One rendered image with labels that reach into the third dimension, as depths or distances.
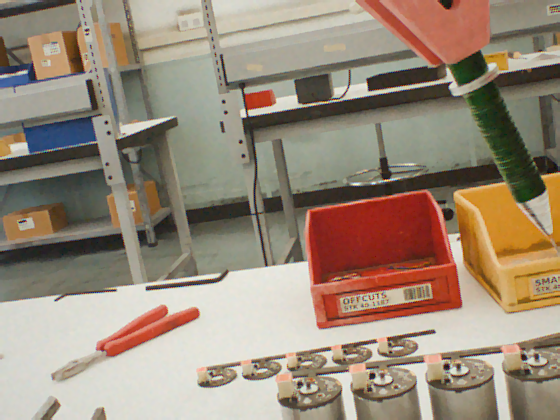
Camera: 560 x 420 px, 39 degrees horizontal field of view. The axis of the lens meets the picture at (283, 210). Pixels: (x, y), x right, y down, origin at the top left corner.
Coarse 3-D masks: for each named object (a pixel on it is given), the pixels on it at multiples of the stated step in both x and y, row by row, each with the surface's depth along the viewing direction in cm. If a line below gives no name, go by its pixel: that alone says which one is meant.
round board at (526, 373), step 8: (520, 352) 29; (544, 352) 29; (552, 352) 29; (504, 360) 29; (552, 360) 29; (504, 368) 29; (528, 368) 28; (536, 368) 28; (544, 368) 28; (552, 368) 28; (512, 376) 28; (520, 376) 28; (528, 376) 28; (536, 376) 28; (544, 376) 27; (552, 376) 27
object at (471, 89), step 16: (448, 0) 24; (448, 64) 24; (464, 64) 24; (480, 64) 24; (496, 64) 24; (464, 80) 24; (480, 80) 24; (464, 96) 25; (480, 96) 24; (496, 96) 24; (480, 112) 24; (496, 112) 24; (480, 128) 25; (496, 128) 24; (512, 128) 25; (496, 144) 25; (512, 144) 25; (496, 160) 25; (512, 160) 25; (528, 160) 25; (512, 176) 25; (528, 176) 25; (512, 192) 25; (528, 192) 25
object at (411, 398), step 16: (384, 384) 29; (416, 384) 29; (368, 400) 28; (384, 400) 28; (400, 400) 28; (416, 400) 29; (368, 416) 29; (384, 416) 28; (400, 416) 28; (416, 416) 29
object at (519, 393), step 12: (528, 360) 29; (540, 360) 29; (516, 384) 28; (528, 384) 28; (540, 384) 27; (552, 384) 27; (516, 396) 28; (528, 396) 28; (540, 396) 28; (552, 396) 28; (516, 408) 28; (528, 408) 28; (540, 408) 28; (552, 408) 28
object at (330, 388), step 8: (312, 376) 31; (320, 376) 31; (328, 376) 31; (296, 384) 30; (304, 384) 30; (320, 384) 30; (328, 384) 30; (336, 384) 30; (320, 392) 29; (328, 392) 29; (336, 392) 29; (280, 400) 29; (288, 400) 29; (296, 400) 29; (304, 400) 29; (312, 400) 29; (320, 400) 29; (328, 400) 29; (296, 408) 29; (304, 408) 29
